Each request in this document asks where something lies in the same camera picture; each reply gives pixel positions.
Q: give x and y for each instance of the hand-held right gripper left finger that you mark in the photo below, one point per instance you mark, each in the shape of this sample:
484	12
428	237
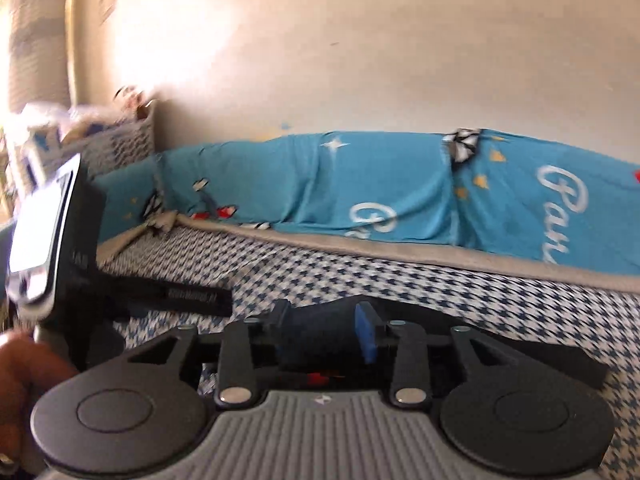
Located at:
237	360

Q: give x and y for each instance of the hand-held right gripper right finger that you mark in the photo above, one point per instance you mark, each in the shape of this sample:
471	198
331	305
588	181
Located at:
366	335

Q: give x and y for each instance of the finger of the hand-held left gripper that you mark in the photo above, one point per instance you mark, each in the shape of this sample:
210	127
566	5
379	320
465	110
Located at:
175	297

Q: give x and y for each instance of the black t-shirt with red print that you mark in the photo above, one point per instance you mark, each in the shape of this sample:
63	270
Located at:
320	330

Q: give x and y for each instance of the person's left hand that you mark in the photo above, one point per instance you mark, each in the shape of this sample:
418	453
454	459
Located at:
25	380

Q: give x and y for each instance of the houndstooth bed mattress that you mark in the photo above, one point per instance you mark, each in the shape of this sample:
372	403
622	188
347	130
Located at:
400	280

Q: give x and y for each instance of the white perforated basket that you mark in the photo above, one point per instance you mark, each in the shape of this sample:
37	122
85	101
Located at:
110	140

